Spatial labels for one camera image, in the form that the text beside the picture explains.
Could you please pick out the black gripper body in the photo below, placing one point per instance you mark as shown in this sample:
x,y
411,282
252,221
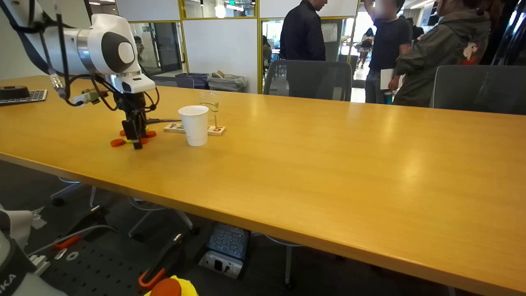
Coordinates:
x,y
134,108

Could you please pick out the grey storage bin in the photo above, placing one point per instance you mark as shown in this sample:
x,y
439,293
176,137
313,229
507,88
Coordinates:
x,y
227,83

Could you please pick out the dark blue storage bin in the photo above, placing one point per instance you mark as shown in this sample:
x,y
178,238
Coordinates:
x,y
191,81

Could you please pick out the man in dark jacket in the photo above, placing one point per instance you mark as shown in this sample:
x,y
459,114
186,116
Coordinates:
x,y
301,34

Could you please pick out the grey mesh chair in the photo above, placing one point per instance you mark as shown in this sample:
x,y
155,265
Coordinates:
x,y
482,88
313,80

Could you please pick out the white paper cup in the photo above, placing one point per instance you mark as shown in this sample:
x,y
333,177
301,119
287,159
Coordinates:
x,y
194,129

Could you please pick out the woman in olive jacket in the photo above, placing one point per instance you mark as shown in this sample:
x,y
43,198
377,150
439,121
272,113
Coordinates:
x,y
438,60

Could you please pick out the yellow framed glass partition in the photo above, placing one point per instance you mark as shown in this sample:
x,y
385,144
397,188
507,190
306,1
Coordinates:
x,y
219,50

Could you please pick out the grey laptop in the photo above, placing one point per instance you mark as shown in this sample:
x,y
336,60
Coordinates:
x,y
35,98

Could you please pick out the clear plastic cup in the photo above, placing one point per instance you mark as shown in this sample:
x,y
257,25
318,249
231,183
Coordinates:
x,y
214,113

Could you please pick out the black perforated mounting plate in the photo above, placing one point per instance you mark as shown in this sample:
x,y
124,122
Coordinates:
x,y
104,269

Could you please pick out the grey blue box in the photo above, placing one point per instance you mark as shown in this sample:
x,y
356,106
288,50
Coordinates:
x,y
231,241

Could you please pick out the flat black device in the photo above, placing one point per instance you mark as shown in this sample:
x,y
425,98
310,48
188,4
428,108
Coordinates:
x,y
14,93

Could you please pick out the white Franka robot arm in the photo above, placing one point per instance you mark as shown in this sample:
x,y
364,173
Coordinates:
x,y
104,50

